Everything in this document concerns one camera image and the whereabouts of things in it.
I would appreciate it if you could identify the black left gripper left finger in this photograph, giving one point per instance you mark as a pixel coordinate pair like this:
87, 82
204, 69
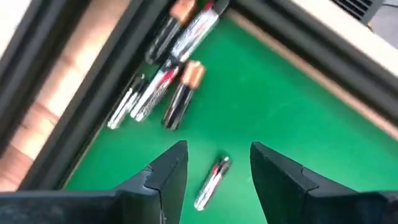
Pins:
168, 186

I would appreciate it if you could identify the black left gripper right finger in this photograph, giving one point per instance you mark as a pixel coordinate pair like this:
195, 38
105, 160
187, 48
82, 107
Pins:
286, 193

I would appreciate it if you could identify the green table mat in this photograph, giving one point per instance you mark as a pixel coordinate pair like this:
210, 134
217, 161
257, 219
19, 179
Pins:
280, 124

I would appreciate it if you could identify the wooden table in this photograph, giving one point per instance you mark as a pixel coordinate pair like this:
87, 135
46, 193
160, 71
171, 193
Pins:
71, 62

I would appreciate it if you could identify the black floor vent grille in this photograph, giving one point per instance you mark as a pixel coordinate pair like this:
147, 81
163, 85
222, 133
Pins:
354, 6

